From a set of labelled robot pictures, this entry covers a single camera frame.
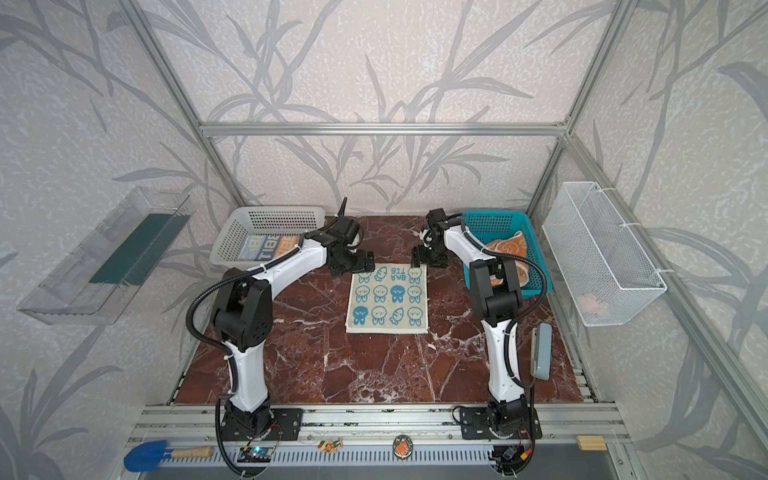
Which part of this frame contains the white perforated plastic basket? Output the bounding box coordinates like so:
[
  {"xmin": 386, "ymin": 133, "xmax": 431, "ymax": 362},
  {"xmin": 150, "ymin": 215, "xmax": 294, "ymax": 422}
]
[{"xmin": 209, "ymin": 206, "xmax": 326, "ymax": 270}]

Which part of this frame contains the left black cable conduit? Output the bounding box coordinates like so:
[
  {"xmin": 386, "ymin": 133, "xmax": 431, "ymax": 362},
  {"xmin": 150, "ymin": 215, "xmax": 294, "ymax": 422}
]
[{"xmin": 184, "ymin": 197, "xmax": 349, "ymax": 478}]

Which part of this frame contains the orange patterned towel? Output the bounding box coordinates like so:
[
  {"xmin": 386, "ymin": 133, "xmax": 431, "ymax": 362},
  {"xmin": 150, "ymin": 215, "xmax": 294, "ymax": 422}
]
[{"xmin": 486, "ymin": 231, "xmax": 529, "ymax": 287}]

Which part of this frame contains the pink object in wire basket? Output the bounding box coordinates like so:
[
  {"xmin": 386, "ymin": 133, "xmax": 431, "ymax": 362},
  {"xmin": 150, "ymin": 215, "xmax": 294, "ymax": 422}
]
[{"xmin": 577, "ymin": 293, "xmax": 608, "ymax": 317}]

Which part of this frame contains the striped rabbit print towel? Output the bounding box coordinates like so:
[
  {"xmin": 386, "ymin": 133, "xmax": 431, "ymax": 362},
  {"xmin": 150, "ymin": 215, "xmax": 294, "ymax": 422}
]
[{"xmin": 237, "ymin": 234, "xmax": 300, "ymax": 262}]

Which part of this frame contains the light blue sponge block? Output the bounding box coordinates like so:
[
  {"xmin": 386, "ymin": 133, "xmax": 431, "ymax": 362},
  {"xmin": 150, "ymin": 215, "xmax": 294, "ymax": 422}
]
[{"xmin": 530, "ymin": 322, "xmax": 553, "ymax": 381}]

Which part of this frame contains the small orange green sticker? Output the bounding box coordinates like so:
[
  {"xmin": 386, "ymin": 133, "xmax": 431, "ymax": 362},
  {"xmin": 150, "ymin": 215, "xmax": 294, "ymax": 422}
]
[{"xmin": 318, "ymin": 438, "xmax": 343, "ymax": 454}]

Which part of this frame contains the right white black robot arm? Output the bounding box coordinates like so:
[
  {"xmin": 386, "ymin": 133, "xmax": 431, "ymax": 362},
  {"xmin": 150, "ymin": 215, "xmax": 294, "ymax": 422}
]
[{"xmin": 411, "ymin": 209, "xmax": 543, "ymax": 439}]

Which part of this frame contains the round orange green badge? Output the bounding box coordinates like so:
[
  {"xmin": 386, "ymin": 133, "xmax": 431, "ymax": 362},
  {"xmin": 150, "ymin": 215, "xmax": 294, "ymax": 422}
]
[{"xmin": 392, "ymin": 434, "xmax": 414, "ymax": 460}]

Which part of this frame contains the small wooden block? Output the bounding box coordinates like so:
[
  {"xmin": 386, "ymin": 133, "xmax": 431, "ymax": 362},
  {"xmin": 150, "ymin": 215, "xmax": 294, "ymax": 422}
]
[{"xmin": 576, "ymin": 435, "xmax": 608, "ymax": 452}]

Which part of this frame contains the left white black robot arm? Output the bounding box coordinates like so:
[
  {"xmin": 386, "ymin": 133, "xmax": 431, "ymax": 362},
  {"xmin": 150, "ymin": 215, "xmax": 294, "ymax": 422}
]
[{"xmin": 211, "ymin": 214, "xmax": 375, "ymax": 437}]

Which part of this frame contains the clear acrylic wall shelf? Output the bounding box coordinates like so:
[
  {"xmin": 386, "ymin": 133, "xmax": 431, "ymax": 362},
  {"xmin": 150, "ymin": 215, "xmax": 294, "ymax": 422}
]
[{"xmin": 17, "ymin": 187, "xmax": 194, "ymax": 326}]

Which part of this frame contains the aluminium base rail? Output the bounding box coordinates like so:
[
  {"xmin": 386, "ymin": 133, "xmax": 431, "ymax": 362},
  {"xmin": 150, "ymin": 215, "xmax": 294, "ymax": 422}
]
[{"xmin": 127, "ymin": 403, "xmax": 630, "ymax": 468}]

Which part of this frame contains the left green circuit board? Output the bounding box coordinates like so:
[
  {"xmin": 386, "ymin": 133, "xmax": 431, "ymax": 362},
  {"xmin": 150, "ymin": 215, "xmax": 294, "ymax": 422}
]
[{"xmin": 237, "ymin": 446, "xmax": 276, "ymax": 464}]

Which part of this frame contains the blue toy shovel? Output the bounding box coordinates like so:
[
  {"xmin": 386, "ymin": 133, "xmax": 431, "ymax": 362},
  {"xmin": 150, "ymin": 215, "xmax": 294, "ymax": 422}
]
[{"xmin": 123, "ymin": 440, "xmax": 214, "ymax": 473}]

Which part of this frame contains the bear print towel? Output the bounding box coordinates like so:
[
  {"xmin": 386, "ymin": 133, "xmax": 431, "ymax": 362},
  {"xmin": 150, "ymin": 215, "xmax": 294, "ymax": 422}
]
[{"xmin": 346, "ymin": 263, "xmax": 429, "ymax": 335}]

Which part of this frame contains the teal perforated plastic basket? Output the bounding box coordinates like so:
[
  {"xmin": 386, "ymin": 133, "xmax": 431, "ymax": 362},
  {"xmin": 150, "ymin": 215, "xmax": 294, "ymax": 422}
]
[{"xmin": 464, "ymin": 210, "xmax": 552, "ymax": 299}]

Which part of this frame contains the white wire mesh basket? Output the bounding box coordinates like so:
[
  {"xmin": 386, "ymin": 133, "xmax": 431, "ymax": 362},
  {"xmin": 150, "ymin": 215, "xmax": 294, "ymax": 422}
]
[{"xmin": 543, "ymin": 181, "xmax": 667, "ymax": 327}]

